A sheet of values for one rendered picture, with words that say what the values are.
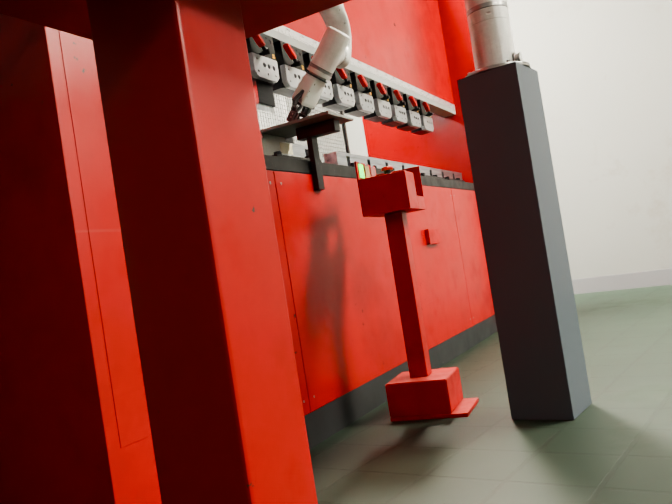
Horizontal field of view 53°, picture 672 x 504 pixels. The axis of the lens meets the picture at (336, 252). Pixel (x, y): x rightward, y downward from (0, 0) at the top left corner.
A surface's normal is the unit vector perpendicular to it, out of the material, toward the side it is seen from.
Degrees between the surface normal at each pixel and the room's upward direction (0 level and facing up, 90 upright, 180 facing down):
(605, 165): 90
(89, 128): 90
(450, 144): 90
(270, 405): 90
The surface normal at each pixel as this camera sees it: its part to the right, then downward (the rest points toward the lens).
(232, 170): 0.87, -0.14
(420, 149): -0.47, 0.05
